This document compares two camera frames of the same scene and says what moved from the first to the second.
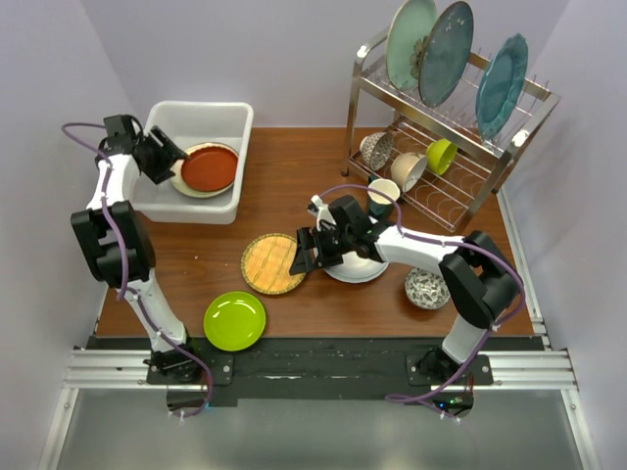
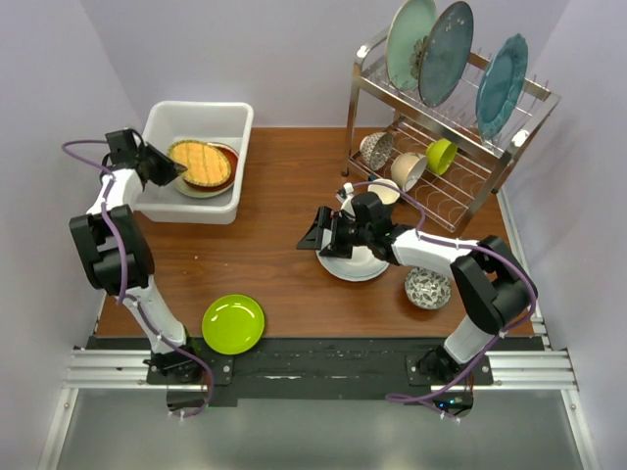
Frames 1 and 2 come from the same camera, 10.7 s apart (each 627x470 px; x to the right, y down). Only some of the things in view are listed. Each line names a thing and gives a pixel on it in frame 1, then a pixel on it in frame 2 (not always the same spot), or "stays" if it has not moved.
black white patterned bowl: [426, 289] stays
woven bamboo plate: [266, 263] to [206, 164]
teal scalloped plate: [500, 85] stays
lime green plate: [234, 321] stays
